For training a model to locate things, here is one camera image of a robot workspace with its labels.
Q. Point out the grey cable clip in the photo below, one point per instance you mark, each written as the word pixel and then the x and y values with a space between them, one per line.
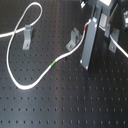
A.
pixel 75 39
pixel 115 37
pixel 27 37

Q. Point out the left grey cable clip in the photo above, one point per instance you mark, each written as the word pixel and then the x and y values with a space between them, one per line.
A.
pixel 27 37

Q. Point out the long grey gripper finger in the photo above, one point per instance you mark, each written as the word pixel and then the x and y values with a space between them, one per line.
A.
pixel 90 37

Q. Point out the right grey cable clip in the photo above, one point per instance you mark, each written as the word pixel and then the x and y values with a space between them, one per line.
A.
pixel 115 37

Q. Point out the middle grey cable clip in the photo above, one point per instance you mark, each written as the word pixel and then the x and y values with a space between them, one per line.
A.
pixel 75 39

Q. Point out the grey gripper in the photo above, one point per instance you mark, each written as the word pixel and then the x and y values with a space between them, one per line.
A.
pixel 107 7

